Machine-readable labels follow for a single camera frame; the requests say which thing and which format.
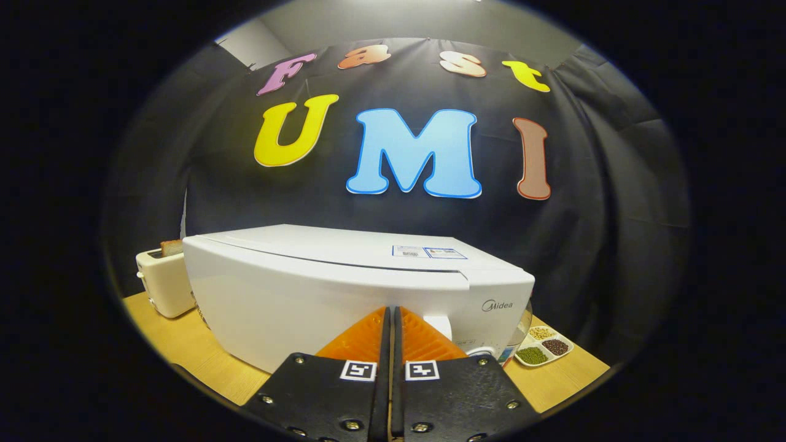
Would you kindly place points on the cream toaster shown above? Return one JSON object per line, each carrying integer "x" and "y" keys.
{"x": 163, "y": 288}

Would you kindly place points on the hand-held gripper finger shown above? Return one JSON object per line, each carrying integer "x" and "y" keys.
{"x": 398, "y": 393}
{"x": 384, "y": 393}

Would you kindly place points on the white microwave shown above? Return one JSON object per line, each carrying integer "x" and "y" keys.
{"x": 295, "y": 294}

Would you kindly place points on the bread slice in toaster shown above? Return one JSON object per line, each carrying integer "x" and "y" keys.
{"x": 172, "y": 248}

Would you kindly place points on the white sectioned plate of beans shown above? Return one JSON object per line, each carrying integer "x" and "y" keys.
{"x": 543, "y": 348}

